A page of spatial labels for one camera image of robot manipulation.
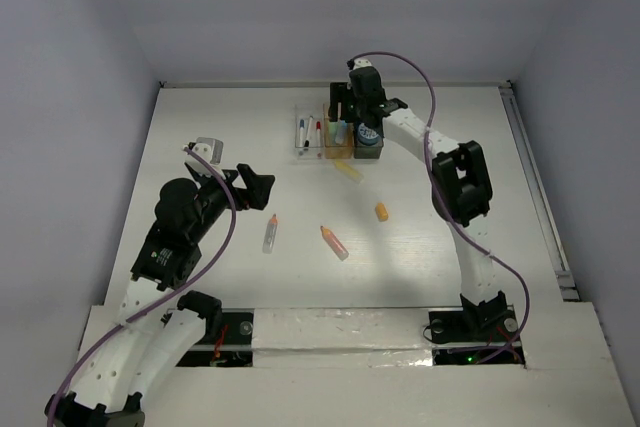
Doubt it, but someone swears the orange tip clear highlighter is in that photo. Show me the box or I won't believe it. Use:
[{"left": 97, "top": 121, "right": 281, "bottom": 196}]
[{"left": 262, "top": 214, "right": 278, "bottom": 254}]

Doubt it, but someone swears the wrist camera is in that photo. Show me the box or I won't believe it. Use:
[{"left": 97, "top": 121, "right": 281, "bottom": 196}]
[
  {"left": 183, "top": 137, "right": 225, "bottom": 184},
  {"left": 347, "top": 57, "right": 373, "bottom": 71}
]

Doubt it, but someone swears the clear plastic container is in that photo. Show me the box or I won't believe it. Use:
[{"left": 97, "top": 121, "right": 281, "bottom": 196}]
[{"left": 293, "top": 104, "right": 325, "bottom": 162}]

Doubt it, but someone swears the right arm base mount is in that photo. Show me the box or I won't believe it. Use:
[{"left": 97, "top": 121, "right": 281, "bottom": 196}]
[{"left": 422, "top": 291, "right": 525, "bottom": 366}]

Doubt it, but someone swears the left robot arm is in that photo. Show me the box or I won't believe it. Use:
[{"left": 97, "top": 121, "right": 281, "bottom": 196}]
[{"left": 45, "top": 160, "right": 275, "bottom": 426}]

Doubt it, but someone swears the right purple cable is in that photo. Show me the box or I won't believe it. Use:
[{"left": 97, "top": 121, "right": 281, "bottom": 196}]
[{"left": 347, "top": 50, "right": 531, "bottom": 366}]

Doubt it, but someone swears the blue capped white pen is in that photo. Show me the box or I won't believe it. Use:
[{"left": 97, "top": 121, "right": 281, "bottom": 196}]
[{"left": 297, "top": 118, "right": 306, "bottom": 148}]

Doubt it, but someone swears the blue tape roll front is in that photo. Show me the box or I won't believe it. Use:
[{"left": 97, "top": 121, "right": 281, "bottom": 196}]
[{"left": 356, "top": 123, "right": 381, "bottom": 147}]

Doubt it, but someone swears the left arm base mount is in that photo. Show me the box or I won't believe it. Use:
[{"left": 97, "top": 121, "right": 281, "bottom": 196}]
[{"left": 177, "top": 309, "right": 254, "bottom": 368}]

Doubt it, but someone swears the dark grey plastic container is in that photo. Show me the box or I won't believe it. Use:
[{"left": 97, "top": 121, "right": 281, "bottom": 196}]
[{"left": 353, "top": 122, "right": 384, "bottom": 159}]

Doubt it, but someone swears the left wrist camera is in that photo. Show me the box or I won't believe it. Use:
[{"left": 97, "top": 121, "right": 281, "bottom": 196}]
[{"left": 183, "top": 137, "right": 225, "bottom": 184}]

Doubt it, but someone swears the blue highlighter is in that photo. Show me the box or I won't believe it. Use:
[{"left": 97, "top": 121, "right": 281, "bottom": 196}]
[{"left": 335, "top": 121, "right": 348, "bottom": 145}]

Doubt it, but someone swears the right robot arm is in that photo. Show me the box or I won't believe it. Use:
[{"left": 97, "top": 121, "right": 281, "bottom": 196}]
[{"left": 329, "top": 57, "right": 507, "bottom": 339}]

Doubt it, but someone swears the yellow highlighter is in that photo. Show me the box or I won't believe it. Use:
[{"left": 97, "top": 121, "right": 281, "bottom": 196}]
[{"left": 333, "top": 160, "right": 363, "bottom": 183}]

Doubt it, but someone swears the black capped white pen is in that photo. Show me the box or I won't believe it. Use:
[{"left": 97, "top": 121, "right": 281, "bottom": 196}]
[{"left": 304, "top": 116, "right": 315, "bottom": 149}]

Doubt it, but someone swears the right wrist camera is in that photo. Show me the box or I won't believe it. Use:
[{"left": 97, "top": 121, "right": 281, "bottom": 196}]
[{"left": 347, "top": 57, "right": 373, "bottom": 71}]

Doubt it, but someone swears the green highlighter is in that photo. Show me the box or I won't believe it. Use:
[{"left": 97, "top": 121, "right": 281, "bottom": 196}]
[{"left": 327, "top": 122, "right": 338, "bottom": 143}]

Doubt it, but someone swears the orange pink highlighter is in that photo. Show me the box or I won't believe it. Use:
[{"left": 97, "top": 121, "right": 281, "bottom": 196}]
[{"left": 320, "top": 226, "right": 349, "bottom": 261}]

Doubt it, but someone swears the orange highlighter cap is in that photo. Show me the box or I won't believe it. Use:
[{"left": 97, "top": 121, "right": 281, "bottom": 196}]
[{"left": 375, "top": 203, "right": 389, "bottom": 222}]

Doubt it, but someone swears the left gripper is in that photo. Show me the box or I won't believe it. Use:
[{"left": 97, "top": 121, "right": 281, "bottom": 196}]
[{"left": 190, "top": 163, "right": 274, "bottom": 241}]

